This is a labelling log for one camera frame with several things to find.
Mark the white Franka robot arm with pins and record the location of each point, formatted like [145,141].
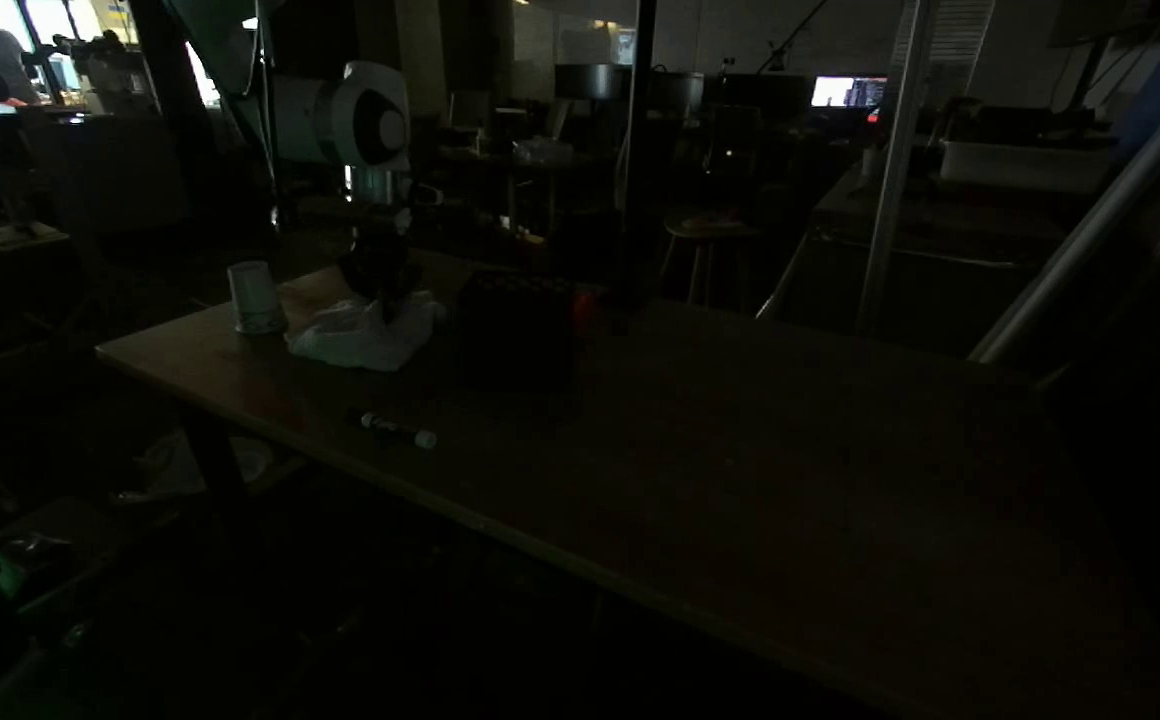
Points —
[347,125]

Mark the black box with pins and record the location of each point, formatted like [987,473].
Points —
[515,332]

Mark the wooden stool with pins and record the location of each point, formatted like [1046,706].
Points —
[708,252]

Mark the slanted metal pole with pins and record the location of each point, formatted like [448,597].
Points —
[1101,220]

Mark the black and white marker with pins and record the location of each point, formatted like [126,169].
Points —
[399,429]

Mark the lit computer monitor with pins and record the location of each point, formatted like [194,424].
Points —
[849,89]

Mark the white cloth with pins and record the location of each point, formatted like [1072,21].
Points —
[361,332]

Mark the small white cup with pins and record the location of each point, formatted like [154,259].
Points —
[256,298]

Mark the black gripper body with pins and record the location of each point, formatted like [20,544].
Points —
[379,262]

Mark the upright metal pole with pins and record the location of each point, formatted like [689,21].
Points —
[892,162]

